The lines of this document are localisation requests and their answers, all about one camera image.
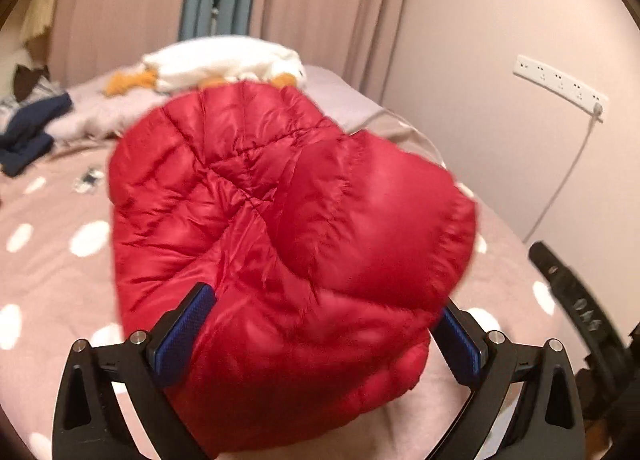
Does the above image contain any navy blue garment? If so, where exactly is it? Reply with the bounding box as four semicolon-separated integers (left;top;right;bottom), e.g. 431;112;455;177
1;92;73;178

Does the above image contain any dark brown garment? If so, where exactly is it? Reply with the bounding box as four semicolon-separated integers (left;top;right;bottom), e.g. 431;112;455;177
13;64;50;102

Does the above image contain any polka dot bed sheet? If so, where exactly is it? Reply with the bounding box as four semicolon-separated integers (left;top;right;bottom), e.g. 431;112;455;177
1;142;579;459

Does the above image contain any white power cable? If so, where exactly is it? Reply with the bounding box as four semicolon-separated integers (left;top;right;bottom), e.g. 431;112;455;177
522;103;604;245

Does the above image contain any white goose plush toy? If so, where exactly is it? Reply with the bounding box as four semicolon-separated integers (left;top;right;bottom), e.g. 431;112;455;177
104;35;307;97

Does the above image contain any pleated beige lamp shade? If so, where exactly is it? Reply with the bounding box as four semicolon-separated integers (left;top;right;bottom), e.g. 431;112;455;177
20;0;56;46

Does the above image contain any plaid blanket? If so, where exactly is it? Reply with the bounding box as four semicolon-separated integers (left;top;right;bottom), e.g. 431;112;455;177
0;76;63;124

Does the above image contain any pink curtain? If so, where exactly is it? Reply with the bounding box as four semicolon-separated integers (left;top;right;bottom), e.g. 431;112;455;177
48;0;404;100

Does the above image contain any white power strip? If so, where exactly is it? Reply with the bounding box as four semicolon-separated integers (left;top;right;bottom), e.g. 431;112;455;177
513;54;610;123

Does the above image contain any grey duvet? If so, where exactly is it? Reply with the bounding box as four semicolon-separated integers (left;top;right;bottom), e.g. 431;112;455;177
46;65;383;143

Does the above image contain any red down jacket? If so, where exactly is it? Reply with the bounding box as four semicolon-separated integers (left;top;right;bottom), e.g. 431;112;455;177
108;82;476;456

